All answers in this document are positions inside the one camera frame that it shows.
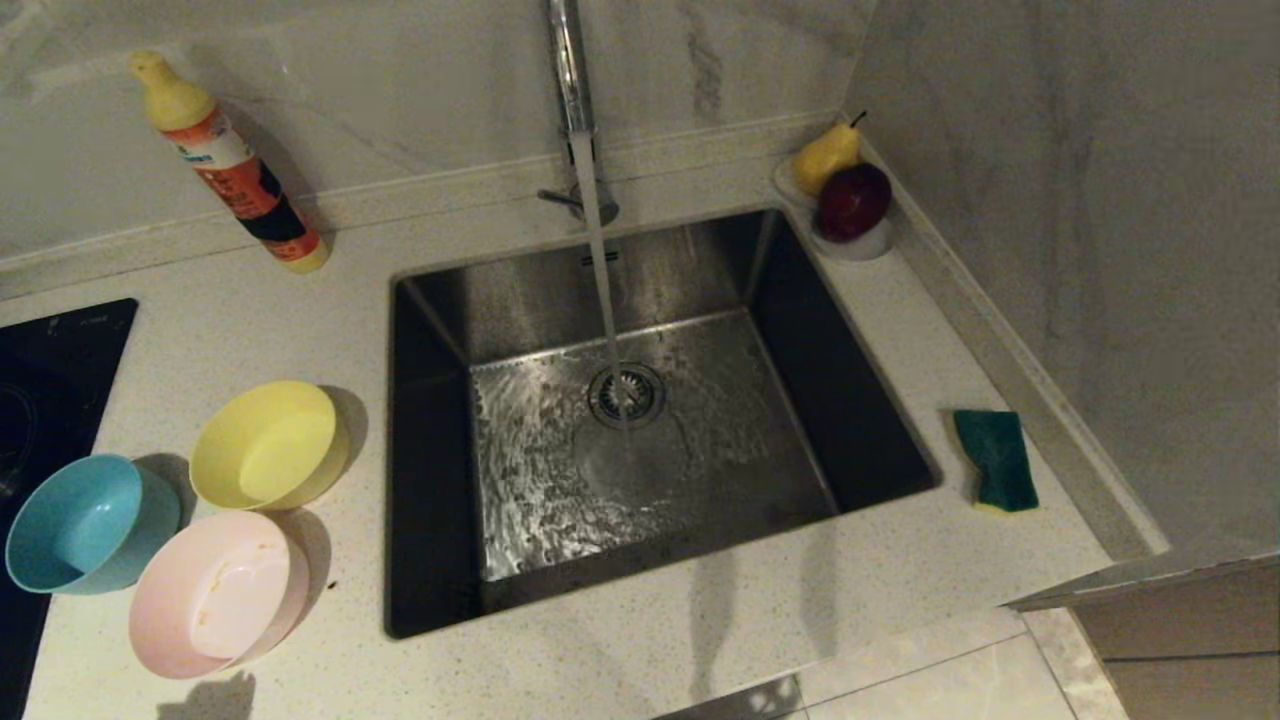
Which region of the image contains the green and yellow sponge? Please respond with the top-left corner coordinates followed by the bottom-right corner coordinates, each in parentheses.
top-left (951, 409), bottom-right (1040, 515)

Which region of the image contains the orange dish soap bottle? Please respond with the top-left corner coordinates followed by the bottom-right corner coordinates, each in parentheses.
top-left (129, 50), bottom-right (332, 274)

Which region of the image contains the metal sink drain strainer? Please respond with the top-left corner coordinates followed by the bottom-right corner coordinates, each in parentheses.
top-left (587, 362), bottom-right (667, 432)

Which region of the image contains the stainless steel sink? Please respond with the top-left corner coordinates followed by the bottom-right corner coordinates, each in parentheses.
top-left (384, 205), bottom-right (944, 641)

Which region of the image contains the running water stream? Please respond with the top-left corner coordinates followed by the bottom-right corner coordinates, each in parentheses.
top-left (568, 130), bottom-right (637, 441)

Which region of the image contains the small white dish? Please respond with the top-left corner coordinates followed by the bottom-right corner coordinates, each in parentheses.
top-left (771, 155), bottom-right (896, 263)

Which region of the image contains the dark red apple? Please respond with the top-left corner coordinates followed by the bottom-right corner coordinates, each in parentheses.
top-left (815, 163), bottom-right (893, 244)

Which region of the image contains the yellow pear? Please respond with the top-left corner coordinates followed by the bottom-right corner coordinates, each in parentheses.
top-left (793, 110), bottom-right (869, 197)

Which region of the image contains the chrome faucet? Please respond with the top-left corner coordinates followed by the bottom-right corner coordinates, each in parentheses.
top-left (536, 0), bottom-right (621, 227)

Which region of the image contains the yellow plastic bowl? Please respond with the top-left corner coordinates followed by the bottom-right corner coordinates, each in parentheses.
top-left (189, 380), bottom-right (351, 511)

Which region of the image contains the pink plastic bowl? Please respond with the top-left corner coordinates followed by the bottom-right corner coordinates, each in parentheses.
top-left (128, 510), bottom-right (312, 681)

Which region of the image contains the blue plastic bowl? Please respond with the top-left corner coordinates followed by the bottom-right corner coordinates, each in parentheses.
top-left (5, 454), bottom-right (183, 596)

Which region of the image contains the black induction cooktop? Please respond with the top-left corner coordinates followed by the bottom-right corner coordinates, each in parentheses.
top-left (0, 298), bottom-right (139, 720)

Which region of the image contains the beige wooden cabinet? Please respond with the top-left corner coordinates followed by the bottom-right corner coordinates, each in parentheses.
top-left (1003, 552), bottom-right (1280, 720)

